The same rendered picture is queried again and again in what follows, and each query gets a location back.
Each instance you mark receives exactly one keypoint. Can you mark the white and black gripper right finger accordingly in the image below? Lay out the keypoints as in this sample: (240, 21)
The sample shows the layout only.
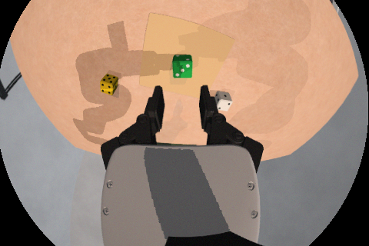
(220, 132)

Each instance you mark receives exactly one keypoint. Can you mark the tan square mat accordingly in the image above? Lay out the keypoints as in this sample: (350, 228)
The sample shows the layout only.
(167, 36)

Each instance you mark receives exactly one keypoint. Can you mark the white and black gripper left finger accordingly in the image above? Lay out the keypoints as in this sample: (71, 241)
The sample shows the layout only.
(143, 131)

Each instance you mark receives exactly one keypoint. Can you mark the green die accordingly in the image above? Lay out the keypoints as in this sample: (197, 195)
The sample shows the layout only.
(182, 66)

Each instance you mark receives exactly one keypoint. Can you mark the yellow die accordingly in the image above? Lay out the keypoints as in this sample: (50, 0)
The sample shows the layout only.
(109, 84)

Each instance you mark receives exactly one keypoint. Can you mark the white die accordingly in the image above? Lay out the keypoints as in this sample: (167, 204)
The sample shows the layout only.
(223, 100)

